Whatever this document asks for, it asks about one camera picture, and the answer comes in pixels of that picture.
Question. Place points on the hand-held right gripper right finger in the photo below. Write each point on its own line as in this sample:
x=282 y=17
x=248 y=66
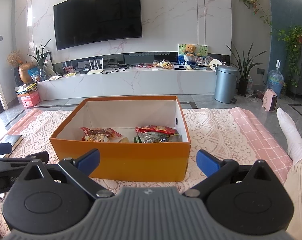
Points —
x=208 y=161

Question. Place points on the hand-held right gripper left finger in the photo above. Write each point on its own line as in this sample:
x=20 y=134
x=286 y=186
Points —
x=87 y=160

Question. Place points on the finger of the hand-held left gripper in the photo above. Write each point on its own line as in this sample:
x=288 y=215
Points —
x=39 y=157
x=2 y=149

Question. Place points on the orange strip snack packet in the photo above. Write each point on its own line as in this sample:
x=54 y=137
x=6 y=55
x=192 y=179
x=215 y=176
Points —
x=95 y=138

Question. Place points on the red brown snack packet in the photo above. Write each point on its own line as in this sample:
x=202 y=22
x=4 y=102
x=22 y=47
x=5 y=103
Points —
x=98 y=131

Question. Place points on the orange cardboard box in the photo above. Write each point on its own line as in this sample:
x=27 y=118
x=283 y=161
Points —
x=141 y=160

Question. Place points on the green white snack packet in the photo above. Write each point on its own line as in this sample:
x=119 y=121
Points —
x=138 y=139

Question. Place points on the clear packet dark green contents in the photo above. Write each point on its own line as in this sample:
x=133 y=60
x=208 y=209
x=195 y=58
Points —
x=156 y=138

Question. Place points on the red snack bag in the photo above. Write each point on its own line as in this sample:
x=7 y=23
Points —
x=156 y=129

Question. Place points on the black notebook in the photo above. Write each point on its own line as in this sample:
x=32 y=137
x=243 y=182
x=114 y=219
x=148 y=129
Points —
x=12 y=141

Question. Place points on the pink cardboard box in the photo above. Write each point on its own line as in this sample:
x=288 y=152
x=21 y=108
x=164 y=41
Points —
x=30 y=100

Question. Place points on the stack of yellow papers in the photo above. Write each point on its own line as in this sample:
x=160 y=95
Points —
x=25 y=88

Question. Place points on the grey pedal trash can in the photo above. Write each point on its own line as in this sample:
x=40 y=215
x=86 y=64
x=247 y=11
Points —
x=224 y=85

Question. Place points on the bronze vase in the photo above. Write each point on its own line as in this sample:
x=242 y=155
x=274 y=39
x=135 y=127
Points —
x=25 y=72

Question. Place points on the blue plastic packet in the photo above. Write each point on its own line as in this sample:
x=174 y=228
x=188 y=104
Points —
x=34 y=73

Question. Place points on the pink space heater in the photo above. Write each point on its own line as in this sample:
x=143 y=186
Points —
x=268 y=100

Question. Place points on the person's leg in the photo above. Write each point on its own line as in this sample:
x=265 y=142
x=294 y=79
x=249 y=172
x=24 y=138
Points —
x=289 y=132

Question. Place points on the white router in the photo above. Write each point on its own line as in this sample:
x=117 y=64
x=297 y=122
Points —
x=94 y=71

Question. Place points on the white marble television cabinet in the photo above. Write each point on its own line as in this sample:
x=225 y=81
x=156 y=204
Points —
x=131 y=82

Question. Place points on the dried flower bunch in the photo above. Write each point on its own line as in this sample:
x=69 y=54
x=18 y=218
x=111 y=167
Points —
x=14 y=57

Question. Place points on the blue white appliance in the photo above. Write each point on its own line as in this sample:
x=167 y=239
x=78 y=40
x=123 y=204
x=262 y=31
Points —
x=191 y=65

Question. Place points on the small green potted plant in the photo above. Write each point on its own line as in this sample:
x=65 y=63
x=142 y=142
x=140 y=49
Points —
x=40 y=55

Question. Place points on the tall-leaf potted plant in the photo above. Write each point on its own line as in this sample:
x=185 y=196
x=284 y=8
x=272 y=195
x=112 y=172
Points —
x=244 y=65

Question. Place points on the white woven basket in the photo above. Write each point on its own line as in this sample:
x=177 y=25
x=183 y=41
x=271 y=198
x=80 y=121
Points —
x=190 y=58

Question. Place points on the blue water bottle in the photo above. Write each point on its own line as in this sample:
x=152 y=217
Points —
x=274 y=80

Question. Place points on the pile of yellow snack bags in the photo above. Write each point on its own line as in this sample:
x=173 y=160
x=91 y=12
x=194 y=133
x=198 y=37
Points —
x=163 y=64

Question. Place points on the green picture board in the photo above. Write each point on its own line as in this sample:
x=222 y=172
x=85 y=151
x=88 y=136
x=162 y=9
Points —
x=203 y=50

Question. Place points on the brown teddy bear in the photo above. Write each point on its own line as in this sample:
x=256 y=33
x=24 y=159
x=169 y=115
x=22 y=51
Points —
x=190 y=49

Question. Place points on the leafy green plant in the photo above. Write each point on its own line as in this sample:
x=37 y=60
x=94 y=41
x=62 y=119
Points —
x=293 y=37

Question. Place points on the hanging vine plant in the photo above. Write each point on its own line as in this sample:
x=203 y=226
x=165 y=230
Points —
x=251 y=1

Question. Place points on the dark wall socket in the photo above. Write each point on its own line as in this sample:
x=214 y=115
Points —
x=260 y=71

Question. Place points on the black wall television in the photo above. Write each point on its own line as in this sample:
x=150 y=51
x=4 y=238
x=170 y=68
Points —
x=98 y=17

